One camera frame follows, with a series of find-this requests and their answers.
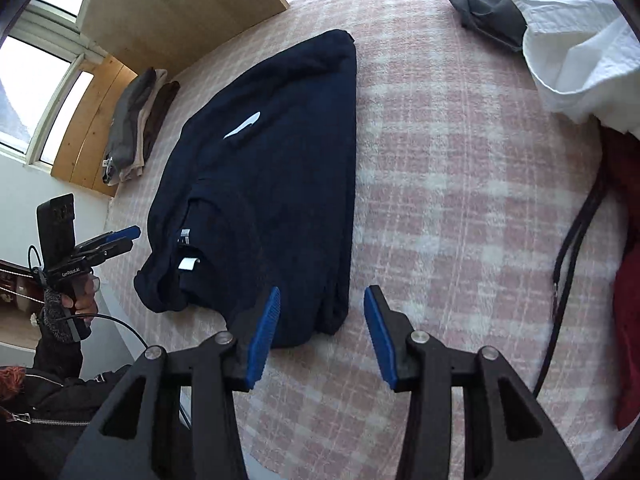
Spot grey folded garment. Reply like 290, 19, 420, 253
102, 67, 158, 186

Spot pine wood panel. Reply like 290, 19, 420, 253
50, 55, 138, 198

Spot person's left hand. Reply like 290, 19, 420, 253
41, 276, 102, 344

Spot black belt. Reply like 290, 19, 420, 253
532, 160, 608, 398

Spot person's black jacket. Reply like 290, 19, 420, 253
0, 365, 138, 480

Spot black garment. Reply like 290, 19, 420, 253
440, 0, 526, 53

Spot person's left forearm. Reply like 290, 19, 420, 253
30, 327, 86, 391

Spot brown folded garment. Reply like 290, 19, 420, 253
132, 80, 181, 176

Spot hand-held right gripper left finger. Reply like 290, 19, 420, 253
60, 286, 282, 480

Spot dark red velvet garment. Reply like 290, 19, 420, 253
597, 125, 640, 431

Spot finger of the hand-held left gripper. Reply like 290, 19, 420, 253
74, 238, 136, 264
91, 225, 142, 249

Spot pink checked blanket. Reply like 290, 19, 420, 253
100, 0, 631, 480

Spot white framed window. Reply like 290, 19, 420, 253
0, 0, 401, 168

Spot brown wooden shelf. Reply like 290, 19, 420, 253
0, 259, 51, 351

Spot black cable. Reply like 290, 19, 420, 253
62, 312, 195, 432

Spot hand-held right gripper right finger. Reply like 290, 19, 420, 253
363, 285, 583, 480

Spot navy blue shorts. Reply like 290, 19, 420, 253
134, 30, 358, 350

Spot white shirt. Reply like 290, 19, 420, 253
505, 0, 640, 141

